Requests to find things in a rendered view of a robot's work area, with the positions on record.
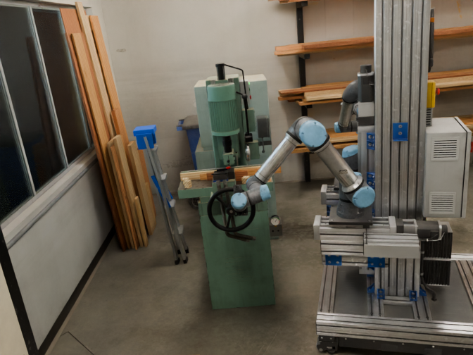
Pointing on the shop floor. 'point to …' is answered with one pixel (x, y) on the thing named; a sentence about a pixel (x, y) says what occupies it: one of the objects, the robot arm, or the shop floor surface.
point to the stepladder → (146, 138)
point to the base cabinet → (239, 263)
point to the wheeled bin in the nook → (191, 124)
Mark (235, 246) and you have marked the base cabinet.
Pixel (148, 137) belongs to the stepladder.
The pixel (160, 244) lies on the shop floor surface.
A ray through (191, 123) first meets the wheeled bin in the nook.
